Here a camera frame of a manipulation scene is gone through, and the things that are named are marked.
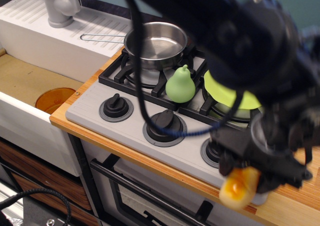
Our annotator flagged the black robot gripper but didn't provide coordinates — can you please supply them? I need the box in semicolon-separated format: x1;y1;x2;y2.
210;116;313;193

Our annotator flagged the toy bread loaf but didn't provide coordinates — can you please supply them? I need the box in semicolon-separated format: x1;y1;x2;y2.
219;167;261;210

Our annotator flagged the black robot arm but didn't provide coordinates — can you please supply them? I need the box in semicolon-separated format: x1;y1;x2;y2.
125;0;320;193

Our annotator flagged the right black stove knob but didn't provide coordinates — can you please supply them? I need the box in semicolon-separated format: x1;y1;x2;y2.
200;138;221;169

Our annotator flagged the black stove knob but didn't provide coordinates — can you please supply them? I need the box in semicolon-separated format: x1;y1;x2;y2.
142;110;187;147
200;138;221;169
98;93;134;123

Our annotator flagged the grey toy stove top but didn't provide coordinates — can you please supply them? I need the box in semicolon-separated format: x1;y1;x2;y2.
65;43;271;206

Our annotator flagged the lime green plate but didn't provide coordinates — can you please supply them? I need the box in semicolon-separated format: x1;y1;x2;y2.
203;71;261;110

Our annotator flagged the middle black stove knob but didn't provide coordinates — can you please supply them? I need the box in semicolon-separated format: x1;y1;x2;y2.
142;110;187;147

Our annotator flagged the green toy pear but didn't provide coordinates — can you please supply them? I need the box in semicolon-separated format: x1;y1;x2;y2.
165;65;196;103

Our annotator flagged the left black stove knob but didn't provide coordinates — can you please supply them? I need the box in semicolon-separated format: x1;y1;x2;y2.
98;93;134;123

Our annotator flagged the stainless steel pan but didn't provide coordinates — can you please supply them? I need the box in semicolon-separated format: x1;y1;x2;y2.
80;22;188;71

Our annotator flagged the right black burner grate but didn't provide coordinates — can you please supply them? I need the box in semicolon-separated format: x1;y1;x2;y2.
178;96;262;130

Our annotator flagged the black burner grate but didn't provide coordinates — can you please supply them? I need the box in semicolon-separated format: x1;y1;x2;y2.
178;96;262;130
98;44;209;111

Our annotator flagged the left black burner grate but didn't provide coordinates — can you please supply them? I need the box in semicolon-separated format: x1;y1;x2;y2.
98;44;209;111

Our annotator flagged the wooden drawer front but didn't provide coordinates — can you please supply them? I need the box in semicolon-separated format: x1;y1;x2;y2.
0;139;99;225

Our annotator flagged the white toy sink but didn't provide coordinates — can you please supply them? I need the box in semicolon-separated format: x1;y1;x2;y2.
0;0;131;176

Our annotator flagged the grey toy faucet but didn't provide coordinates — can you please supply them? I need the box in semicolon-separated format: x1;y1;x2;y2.
44;0;81;28

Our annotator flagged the oven door with handle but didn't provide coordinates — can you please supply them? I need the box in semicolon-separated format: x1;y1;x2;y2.
89;153;251;226

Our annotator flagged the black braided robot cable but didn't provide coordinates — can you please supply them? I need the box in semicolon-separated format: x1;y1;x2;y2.
117;0;245;138

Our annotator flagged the black cable lower left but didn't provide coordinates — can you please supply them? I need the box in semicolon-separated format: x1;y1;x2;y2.
0;187;72;226

